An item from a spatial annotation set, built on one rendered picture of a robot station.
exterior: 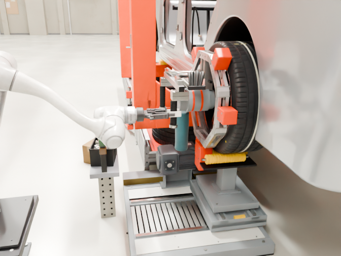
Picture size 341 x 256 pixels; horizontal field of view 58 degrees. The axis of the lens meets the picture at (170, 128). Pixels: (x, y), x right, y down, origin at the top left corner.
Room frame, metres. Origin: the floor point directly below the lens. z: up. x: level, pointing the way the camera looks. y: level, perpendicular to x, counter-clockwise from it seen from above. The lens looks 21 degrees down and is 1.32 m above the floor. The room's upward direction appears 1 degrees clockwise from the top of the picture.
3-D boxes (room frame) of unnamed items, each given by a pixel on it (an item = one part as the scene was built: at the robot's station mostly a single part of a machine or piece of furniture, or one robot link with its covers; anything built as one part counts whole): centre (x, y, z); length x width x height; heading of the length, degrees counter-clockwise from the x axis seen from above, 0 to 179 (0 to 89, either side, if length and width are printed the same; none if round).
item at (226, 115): (1.45, -0.28, 0.85); 0.09 x 0.08 x 0.07; 12
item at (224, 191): (1.79, -0.38, 0.32); 0.40 x 0.30 x 0.28; 12
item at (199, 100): (1.74, -0.14, 0.85); 0.21 x 0.14 x 0.14; 102
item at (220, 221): (1.78, -0.38, 0.13); 0.50 x 0.36 x 0.10; 12
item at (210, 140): (1.76, -0.21, 0.85); 0.54 x 0.07 x 0.54; 12
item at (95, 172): (1.77, 0.42, 0.44); 0.43 x 0.17 x 0.03; 12
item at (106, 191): (1.80, 0.43, 0.21); 0.10 x 0.10 x 0.42; 12
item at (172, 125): (1.54, -0.02, 0.83); 0.04 x 0.04 x 0.16
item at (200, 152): (1.77, -0.25, 0.48); 0.16 x 0.12 x 0.17; 102
